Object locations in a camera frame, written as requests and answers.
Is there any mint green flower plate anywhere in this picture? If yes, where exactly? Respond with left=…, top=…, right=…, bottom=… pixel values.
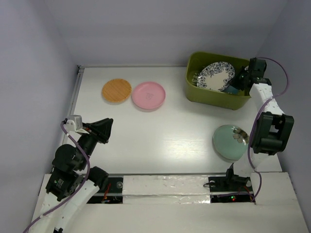
left=212, top=125, right=249, bottom=161

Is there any white foam strip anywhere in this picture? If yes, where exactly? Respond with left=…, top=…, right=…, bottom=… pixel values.
left=122, top=175, right=210, bottom=204

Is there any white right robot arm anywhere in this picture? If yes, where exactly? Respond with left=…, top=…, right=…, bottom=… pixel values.
left=85, top=58, right=294, bottom=190

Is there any woven bamboo tray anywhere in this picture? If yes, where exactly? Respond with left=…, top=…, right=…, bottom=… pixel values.
left=102, top=79, right=132, bottom=103

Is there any dark blue glazed plate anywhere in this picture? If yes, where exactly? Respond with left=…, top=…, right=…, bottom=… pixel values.
left=222, top=85, right=240, bottom=95

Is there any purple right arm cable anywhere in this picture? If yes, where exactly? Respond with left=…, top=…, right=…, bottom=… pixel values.
left=247, top=57, right=290, bottom=202

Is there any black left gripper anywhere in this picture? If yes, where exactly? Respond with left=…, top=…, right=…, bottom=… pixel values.
left=78, top=116, right=114, bottom=168

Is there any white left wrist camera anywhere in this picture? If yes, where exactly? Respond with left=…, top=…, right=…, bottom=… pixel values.
left=63, top=115, right=84, bottom=133

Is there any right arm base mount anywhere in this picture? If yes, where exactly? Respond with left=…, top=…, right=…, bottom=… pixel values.
left=203, top=165, right=255, bottom=203

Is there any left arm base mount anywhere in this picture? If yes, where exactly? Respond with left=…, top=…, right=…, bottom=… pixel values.
left=87, top=176, right=123, bottom=204

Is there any pink plastic plate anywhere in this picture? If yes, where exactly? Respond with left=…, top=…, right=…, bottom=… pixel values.
left=132, top=82, right=166, bottom=110

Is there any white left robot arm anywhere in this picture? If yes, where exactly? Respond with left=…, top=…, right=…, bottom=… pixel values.
left=26, top=115, right=113, bottom=233

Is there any green plastic bin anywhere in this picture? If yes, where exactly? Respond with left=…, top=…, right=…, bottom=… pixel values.
left=185, top=51, right=251, bottom=110

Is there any blue floral white plate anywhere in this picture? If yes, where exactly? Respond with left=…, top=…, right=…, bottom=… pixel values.
left=196, top=62, right=235, bottom=92

